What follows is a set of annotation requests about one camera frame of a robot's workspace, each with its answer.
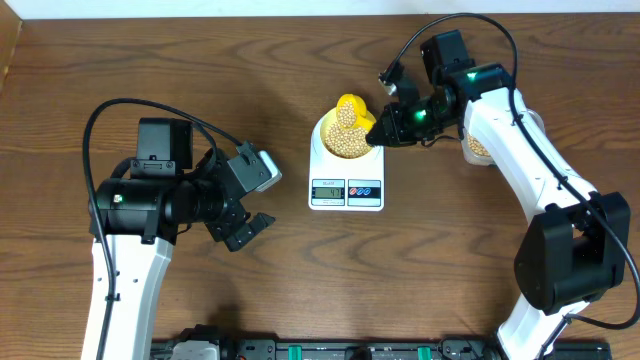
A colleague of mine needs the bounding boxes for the yellow measuring scoop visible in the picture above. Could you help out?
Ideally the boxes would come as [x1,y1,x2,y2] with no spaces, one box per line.
[336,94,375,132]

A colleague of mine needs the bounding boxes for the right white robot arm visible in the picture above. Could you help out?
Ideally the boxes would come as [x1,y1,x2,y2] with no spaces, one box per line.
[367,31,637,359]

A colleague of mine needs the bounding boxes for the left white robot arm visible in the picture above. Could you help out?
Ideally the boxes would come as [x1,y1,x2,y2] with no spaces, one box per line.
[81,118,282,359]

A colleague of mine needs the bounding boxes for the soybeans in bowl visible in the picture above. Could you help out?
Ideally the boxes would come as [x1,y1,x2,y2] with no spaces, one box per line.
[325,123,372,159]

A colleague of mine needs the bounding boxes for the yellow plastic bowl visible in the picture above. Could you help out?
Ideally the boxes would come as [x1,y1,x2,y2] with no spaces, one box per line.
[320,103,380,160]

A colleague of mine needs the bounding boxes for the white digital kitchen scale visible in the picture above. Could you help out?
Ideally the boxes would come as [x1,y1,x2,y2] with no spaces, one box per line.
[308,110,385,212]

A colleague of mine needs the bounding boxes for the soybeans in container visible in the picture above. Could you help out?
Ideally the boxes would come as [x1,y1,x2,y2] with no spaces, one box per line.
[467,135,490,157]

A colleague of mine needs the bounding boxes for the clear plastic bean container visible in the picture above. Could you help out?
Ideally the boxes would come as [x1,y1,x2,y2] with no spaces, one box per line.
[461,109,546,166]

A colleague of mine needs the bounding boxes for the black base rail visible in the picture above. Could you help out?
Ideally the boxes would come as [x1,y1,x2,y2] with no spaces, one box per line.
[149,324,614,360]

